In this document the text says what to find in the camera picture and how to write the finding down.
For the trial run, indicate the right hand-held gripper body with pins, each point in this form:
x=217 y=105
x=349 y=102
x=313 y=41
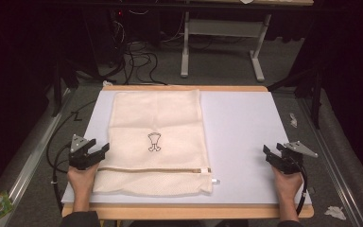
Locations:
x=290 y=162

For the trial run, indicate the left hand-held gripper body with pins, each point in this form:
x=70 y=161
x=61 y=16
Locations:
x=78 y=159

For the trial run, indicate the cream mesh laundry bag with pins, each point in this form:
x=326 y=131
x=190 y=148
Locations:
x=154 y=119

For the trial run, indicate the person's left hand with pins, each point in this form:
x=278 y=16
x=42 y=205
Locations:
x=82 y=183

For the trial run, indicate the person's right hand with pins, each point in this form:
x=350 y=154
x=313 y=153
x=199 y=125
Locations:
x=286 y=186

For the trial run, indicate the small crumpled white paper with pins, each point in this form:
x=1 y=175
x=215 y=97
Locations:
x=293 y=120

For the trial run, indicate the white board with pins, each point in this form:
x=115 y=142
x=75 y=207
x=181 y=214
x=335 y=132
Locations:
x=242 y=132

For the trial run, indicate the black stand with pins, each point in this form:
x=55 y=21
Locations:
x=57 y=94
x=316 y=101

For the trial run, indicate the small white plug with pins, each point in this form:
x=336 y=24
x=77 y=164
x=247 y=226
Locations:
x=107 y=83

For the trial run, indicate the large crumpled white paper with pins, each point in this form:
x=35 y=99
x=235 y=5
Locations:
x=335 y=213

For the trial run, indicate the metal floor rail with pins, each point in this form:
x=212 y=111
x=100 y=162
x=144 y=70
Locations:
x=329 y=164
x=34 y=154

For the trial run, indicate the white metal desk frame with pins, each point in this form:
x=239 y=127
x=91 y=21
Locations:
x=223 y=27

